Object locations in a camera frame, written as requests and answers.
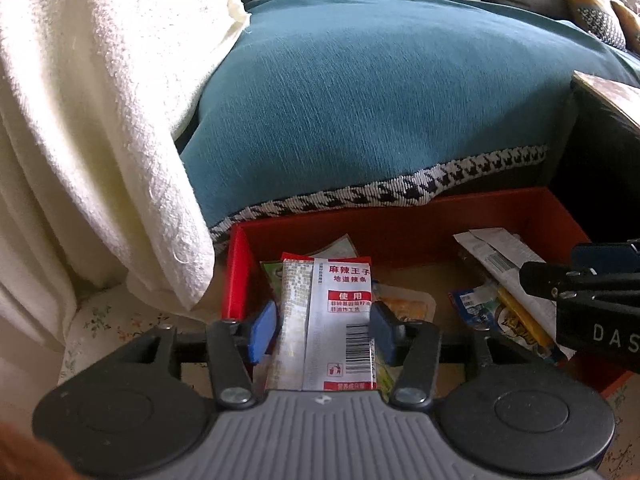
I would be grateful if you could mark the brown silver meat snack packet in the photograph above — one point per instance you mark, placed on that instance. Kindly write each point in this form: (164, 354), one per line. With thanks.
(495, 255)

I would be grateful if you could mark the blue sausage packet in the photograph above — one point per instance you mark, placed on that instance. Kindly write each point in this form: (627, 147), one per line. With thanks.
(472, 305)

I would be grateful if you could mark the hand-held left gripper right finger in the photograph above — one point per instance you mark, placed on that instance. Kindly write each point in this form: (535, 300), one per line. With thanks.
(385, 332)

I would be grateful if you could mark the patterned yellow pillow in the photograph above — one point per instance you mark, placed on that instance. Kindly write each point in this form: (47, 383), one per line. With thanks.
(630, 25)
(585, 0)

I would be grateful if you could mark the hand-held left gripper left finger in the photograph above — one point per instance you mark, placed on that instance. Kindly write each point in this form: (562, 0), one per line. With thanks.
(262, 331)

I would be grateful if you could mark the cream white blanket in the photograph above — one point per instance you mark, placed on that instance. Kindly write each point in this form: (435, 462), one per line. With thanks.
(100, 110)

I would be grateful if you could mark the yellow orange snack packet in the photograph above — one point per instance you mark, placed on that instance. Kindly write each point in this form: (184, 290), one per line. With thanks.
(410, 305)

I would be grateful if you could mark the red white strip snack packet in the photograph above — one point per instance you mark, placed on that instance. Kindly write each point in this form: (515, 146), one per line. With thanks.
(325, 310)

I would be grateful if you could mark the green yellow stick snack packet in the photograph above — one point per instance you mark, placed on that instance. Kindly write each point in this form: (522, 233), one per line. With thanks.
(270, 272)

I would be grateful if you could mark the red cardboard box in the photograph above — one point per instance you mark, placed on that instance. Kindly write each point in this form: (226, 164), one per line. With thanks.
(400, 225)

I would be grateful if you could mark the black curved table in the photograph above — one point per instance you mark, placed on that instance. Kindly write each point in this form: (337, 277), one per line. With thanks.
(600, 160)

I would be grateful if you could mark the red yellow gummy packet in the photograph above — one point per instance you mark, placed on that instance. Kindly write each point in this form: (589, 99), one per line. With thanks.
(520, 320)

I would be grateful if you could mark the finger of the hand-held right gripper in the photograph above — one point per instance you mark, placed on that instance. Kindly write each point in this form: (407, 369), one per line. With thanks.
(560, 282)
(605, 255)

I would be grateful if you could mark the plain white snack packet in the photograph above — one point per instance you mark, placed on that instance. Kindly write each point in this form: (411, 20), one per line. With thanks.
(340, 247)

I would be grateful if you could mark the blue sofa cushion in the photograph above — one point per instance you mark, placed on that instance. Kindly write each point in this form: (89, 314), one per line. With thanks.
(375, 110)

